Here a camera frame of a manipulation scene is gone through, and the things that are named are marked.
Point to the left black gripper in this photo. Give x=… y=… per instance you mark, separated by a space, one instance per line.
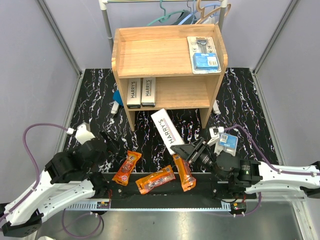
x=113 y=146

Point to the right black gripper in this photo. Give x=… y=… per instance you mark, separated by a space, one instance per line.
x=185 y=150

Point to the white Harry's box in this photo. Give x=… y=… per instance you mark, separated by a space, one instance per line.
x=148 y=94
x=134 y=93
x=167 y=130

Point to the orange candy bag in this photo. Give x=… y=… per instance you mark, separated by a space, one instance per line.
x=124 y=172
x=188 y=182
x=156 y=179

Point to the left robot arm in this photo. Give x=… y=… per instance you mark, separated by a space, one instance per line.
x=69 y=177

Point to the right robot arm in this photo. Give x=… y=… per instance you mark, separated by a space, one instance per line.
x=251 y=176

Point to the blue object behind shelf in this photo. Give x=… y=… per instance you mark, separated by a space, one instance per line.
x=117 y=97

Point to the wooden two-tier shelf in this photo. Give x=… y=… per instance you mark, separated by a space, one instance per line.
x=163 y=52

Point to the razor blister pack on shelf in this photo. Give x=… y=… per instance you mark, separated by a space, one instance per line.
x=203 y=55

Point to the blue razor blister pack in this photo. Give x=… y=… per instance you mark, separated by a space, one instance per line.
x=227 y=143

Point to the white rack foot left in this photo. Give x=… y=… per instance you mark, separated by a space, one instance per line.
x=115 y=108

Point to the white rack foot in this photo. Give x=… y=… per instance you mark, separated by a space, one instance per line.
x=215 y=108
x=115 y=108

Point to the white rack foot right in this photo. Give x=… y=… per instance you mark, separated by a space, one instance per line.
x=215 y=108

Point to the black marble mat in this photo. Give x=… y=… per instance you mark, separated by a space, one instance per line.
x=237 y=99

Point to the teal clothes hanger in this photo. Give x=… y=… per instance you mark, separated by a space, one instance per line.
x=167 y=15

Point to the blue clothes hanger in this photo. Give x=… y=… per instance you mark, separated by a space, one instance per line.
x=193 y=16

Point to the wooden clothes hanger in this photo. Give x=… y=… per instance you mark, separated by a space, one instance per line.
x=221 y=10

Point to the metal clothes rack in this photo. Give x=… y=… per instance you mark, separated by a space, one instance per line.
x=103 y=5

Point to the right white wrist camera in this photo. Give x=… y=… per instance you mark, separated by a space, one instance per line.
x=215 y=132

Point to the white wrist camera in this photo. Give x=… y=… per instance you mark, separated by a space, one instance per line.
x=83 y=133
x=215 y=132

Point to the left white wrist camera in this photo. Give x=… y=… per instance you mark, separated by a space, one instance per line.
x=83 y=133

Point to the slotted cable duct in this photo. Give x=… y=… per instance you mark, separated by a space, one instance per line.
x=90 y=205

